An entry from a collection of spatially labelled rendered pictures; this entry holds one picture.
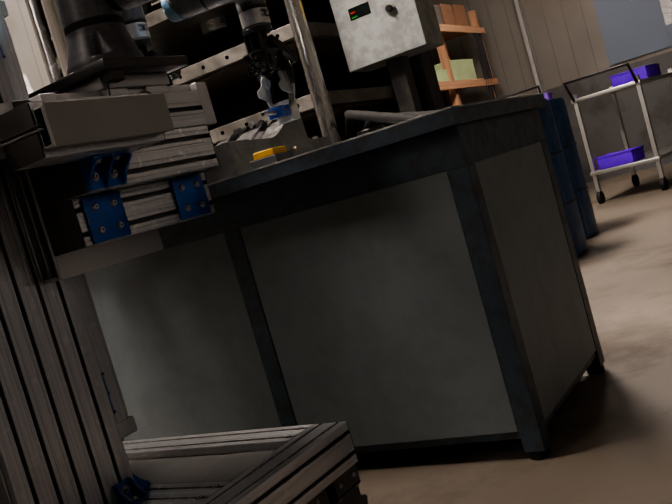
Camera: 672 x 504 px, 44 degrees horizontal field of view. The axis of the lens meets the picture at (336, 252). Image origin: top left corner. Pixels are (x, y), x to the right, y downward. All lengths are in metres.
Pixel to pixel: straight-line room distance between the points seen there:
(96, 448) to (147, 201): 0.48
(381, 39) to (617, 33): 6.69
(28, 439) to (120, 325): 0.93
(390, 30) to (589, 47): 6.76
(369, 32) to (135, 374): 1.35
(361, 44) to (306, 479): 1.67
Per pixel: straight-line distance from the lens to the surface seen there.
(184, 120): 1.73
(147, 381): 2.48
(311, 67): 2.86
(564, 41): 9.60
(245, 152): 2.18
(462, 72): 8.84
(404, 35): 2.84
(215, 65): 3.16
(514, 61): 9.78
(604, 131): 9.51
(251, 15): 2.19
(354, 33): 2.92
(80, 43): 1.69
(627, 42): 9.40
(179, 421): 2.45
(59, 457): 1.65
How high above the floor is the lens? 0.70
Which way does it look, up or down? 4 degrees down
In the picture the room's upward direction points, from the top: 16 degrees counter-clockwise
